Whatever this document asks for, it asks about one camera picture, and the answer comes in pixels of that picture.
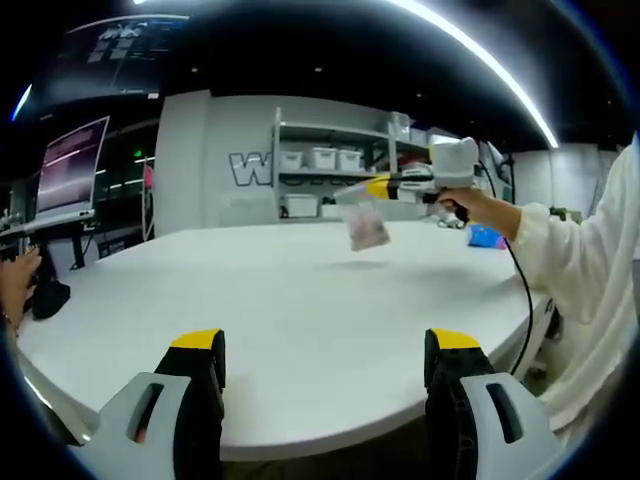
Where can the clear plastic bin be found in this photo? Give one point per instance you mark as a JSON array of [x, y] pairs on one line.
[[401, 127]]

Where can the long ceiling light strip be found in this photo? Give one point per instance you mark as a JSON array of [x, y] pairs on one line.
[[500, 65]]

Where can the monitor desk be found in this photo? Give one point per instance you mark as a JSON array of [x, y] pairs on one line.
[[45, 222]]

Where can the clear resealable bag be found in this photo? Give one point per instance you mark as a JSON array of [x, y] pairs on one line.
[[367, 227]]

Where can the person's cream shirt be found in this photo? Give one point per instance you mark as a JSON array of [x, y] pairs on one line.
[[600, 325]]

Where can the blue packet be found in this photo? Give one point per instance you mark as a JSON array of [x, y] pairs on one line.
[[482, 236]]

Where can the black pouch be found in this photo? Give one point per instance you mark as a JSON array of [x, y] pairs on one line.
[[50, 302]]

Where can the pink small packet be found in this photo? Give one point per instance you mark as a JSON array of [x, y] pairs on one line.
[[499, 244]]

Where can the pink hanging object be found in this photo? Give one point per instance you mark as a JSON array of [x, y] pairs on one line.
[[149, 177]]

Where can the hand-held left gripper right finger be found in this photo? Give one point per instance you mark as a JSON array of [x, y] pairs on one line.
[[472, 400]]

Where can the group of white storage boxes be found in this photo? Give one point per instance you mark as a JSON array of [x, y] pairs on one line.
[[325, 157]]

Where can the person's right hand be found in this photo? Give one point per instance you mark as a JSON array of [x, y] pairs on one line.
[[487, 210]]

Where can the wall letter sign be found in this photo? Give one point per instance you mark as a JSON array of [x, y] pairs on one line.
[[247, 170]]

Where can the white small devices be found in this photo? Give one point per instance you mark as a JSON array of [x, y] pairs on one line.
[[450, 221]]

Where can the computer monitor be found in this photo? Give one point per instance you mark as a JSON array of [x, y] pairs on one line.
[[70, 167]]

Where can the hanging dark screen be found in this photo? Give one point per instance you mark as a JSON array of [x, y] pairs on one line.
[[115, 55]]

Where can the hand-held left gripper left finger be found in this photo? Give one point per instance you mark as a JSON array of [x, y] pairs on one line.
[[165, 400]]

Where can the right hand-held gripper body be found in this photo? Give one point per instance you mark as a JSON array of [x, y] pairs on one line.
[[452, 162]]

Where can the grey shelving unit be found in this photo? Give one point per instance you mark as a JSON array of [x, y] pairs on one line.
[[350, 135]]

